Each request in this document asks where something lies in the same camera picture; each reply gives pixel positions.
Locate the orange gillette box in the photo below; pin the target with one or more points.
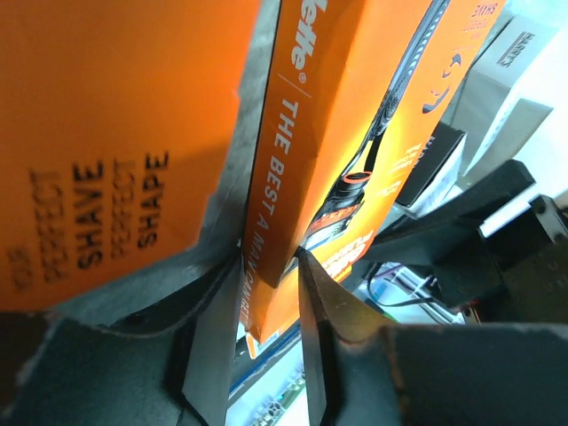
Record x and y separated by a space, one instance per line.
355 89
116 119

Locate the white Harry's box right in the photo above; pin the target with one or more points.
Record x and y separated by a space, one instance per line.
498 121

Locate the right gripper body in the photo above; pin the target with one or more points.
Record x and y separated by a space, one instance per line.
472 240

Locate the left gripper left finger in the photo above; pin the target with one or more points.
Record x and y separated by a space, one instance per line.
168 364

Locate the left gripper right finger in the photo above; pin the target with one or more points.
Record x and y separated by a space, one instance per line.
362 368

